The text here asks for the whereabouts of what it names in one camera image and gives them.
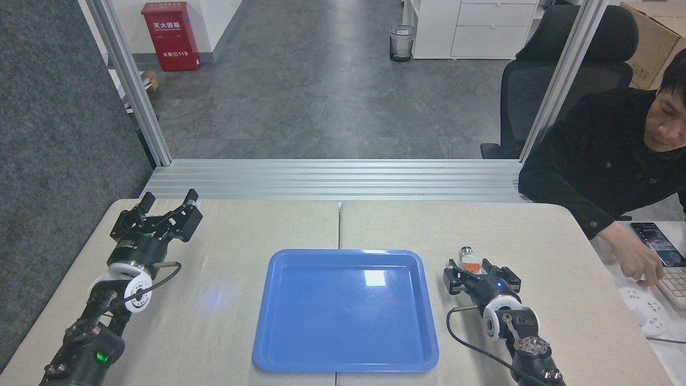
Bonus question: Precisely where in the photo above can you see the white keyboard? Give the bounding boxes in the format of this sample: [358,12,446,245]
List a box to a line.
[655,266,686,310]

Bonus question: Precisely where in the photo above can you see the silver aluminium post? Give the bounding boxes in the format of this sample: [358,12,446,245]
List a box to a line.
[86,0,173,167]
[519,0,612,156]

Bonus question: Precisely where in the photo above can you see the silver aluminium rail bed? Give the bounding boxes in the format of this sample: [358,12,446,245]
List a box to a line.
[140,159,526,203]

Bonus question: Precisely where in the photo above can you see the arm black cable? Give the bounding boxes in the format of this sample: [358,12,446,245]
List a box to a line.
[102,261,183,314]
[446,306,518,376]

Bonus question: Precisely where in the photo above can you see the brown cardboard box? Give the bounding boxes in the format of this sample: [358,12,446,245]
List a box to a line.
[620,2,686,91]

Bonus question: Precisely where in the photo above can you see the white power strip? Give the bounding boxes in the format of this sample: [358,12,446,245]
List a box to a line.
[616,286,670,338]

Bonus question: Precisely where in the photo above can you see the red fire extinguisher box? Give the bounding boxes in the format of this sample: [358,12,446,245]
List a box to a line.
[141,2,202,72]

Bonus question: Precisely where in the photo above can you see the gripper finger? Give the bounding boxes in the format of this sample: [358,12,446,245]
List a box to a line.
[110,192,156,238]
[153,189,203,242]
[443,259,486,296]
[482,258,523,292]

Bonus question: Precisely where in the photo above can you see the black smartphone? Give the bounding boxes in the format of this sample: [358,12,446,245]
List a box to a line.
[630,222,686,268]

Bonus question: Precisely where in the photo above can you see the black office chair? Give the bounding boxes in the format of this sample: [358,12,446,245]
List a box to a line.
[480,4,639,160]

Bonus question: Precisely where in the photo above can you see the person's hand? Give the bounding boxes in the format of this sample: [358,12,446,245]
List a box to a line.
[616,236,666,288]

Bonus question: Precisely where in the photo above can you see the white orange switch part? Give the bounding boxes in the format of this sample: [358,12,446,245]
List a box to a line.
[458,246,482,275]

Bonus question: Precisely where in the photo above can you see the blue plastic tray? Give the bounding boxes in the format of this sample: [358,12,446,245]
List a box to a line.
[252,249,440,373]

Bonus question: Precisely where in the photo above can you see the white drawer cabinet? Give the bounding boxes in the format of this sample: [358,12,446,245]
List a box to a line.
[412,0,539,60]

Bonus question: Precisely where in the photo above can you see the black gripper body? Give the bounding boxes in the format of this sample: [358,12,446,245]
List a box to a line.
[109,234,168,275]
[472,275,521,309]

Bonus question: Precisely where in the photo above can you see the grey mesh trash bin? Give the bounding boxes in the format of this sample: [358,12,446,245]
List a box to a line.
[389,25,416,63]

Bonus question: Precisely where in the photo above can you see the person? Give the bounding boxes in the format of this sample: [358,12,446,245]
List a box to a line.
[517,48,686,242]

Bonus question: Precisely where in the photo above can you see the grey felt partition panel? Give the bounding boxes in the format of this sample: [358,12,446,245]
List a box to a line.
[0,0,156,373]

